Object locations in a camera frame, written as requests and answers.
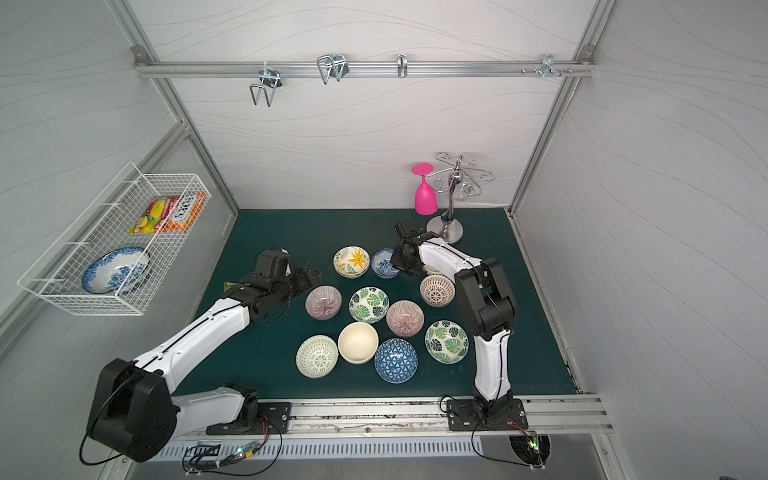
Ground small blue floral bowl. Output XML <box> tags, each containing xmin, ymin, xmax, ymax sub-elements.
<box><xmin>371</xmin><ymin>248</ymin><xmax>400</xmax><ymax>279</ymax></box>

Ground purple striped bowl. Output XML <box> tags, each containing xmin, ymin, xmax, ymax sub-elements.
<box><xmin>305</xmin><ymin>285</ymin><xmax>342</xmax><ymax>321</ymax></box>

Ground yellow flower bowl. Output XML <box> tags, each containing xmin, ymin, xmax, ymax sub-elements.
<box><xmin>333</xmin><ymin>246</ymin><xmax>370</xmax><ymax>279</ymax></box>

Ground cream bowl front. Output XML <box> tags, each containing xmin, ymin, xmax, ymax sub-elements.
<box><xmin>337</xmin><ymin>322</ymin><xmax>379</xmax><ymax>365</ymax></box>

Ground blue triangle bowl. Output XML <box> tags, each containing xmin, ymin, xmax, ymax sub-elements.
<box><xmin>374</xmin><ymin>338</ymin><xmax>419</xmax><ymax>384</ymax></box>

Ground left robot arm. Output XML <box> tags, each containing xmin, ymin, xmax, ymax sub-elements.
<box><xmin>84</xmin><ymin>249</ymin><xmax>322</xmax><ymax>462</ymax></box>

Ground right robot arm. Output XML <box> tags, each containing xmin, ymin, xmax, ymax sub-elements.
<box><xmin>391</xmin><ymin>219</ymin><xmax>517</xmax><ymax>405</ymax></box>

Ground brown lattice bowl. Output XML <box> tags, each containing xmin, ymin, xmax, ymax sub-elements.
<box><xmin>419</xmin><ymin>274</ymin><xmax>455</xmax><ymax>308</ymax></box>

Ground chrome glass holder stand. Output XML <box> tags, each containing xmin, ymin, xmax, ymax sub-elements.
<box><xmin>427</xmin><ymin>152</ymin><xmax>495</xmax><ymax>244</ymax></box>

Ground pink plastic goblet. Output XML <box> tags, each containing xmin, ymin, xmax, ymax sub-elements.
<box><xmin>411</xmin><ymin>163</ymin><xmax>438</xmax><ymax>216</ymax></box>

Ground green leaf bowl centre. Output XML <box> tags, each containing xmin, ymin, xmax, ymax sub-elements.
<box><xmin>349</xmin><ymin>286</ymin><xmax>390</xmax><ymax>324</ymax></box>

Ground green leaf bowl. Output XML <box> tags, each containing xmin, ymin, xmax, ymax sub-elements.
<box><xmin>349</xmin><ymin>286</ymin><xmax>390</xmax><ymax>324</ymax></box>
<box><xmin>424</xmin><ymin>320</ymin><xmax>469</xmax><ymax>365</ymax></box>

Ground pink striped bowl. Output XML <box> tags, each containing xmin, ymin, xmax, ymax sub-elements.
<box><xmin>386</xmin><ymin>300</ymin><xmax>425</xmax><ymax>338</ymax></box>

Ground green lattice bowl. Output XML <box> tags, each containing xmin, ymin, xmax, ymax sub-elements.
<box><xmin>296</xmin><ymin>335</ymin><xmax>339</xmax><ymax>379</ymax></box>

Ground green leaf bowl right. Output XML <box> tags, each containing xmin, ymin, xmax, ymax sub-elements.
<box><xmin>424</xmin><ymin>320</ymin><xmax>469</xmax><ymax>365</ymax></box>

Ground colourful snack packet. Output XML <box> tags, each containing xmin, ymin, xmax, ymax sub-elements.
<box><xmin>127</xmin><ymin>192</ymin><xmax>207</xmax><ymax>235</ymax></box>

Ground blue white porcelain bowl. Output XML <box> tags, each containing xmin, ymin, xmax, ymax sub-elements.
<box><xmin>81</xmin><ymin>247</ymin><xmax>151</xmax><ymax>295</ymax></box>

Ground small metal hook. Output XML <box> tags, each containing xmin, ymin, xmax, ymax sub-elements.
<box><xmin>396</xmin><ymin>54</ymin><xmax>408</xmax><ymax>79</ymax></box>

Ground double metal hook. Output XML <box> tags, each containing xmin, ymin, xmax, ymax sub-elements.
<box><xmin>249</xmin><ymin>63</ymin><xmax>282</xmax><ymax>107</ymax></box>

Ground metal hook centre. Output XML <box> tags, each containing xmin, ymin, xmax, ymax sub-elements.
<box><xmin>316</xmin><ymin>54</ymin><xmax>349</xmax><ymax>85</ymax></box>

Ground metal hook right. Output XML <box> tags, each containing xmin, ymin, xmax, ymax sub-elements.
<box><xmin>520</xmin><ymin>54</ymin><xmax>573</xmax><ymax>78</ymax></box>

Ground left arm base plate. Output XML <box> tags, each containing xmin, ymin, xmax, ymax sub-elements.
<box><xmin>206</xmin><ymin>399</ymin><xmax>291</xmax><ymax>436</ymax></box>

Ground white wire basket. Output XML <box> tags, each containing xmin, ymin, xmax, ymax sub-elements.
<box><xmin>17</xmin><ymin>163</ymin><xmax>210</xmax><ymax>316</ymax></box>

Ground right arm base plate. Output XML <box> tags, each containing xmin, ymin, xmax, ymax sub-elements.
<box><xmin>440</xmin><ymin>395</ymin><xmax>529</xmax><ymax>432</ymax></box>

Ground left base cable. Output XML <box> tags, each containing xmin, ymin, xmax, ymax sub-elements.
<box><xmin>181</xmin><ymin>413</ymin><xmax>284</xmax><ymax>478</ymax></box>

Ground base cable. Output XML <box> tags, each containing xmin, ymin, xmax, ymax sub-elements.
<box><xmin>181</xmin><ymin>413</ymin><xmax>284</xmax><ymax>478</ymax></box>
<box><xmin>437</xmin><ymin>392</ymin><xmax>552</xmax><ymax>469</ymax></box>

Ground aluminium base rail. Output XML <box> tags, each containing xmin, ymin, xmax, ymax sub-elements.
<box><xmin>149</xmin><ymin>393</ymin><xmax>614</xmax><ymax>444</ymax></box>

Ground right base cable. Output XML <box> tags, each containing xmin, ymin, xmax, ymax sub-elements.
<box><xmin>437</xmin><ymin>392</ymin><xmax>552</xmax><ymax>469</ymax></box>

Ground aluminium cross rail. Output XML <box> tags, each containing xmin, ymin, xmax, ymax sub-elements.
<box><xmin>135</xmin><ymin>49</ymin><xmax>597</xmax><ymax>81</ymax></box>

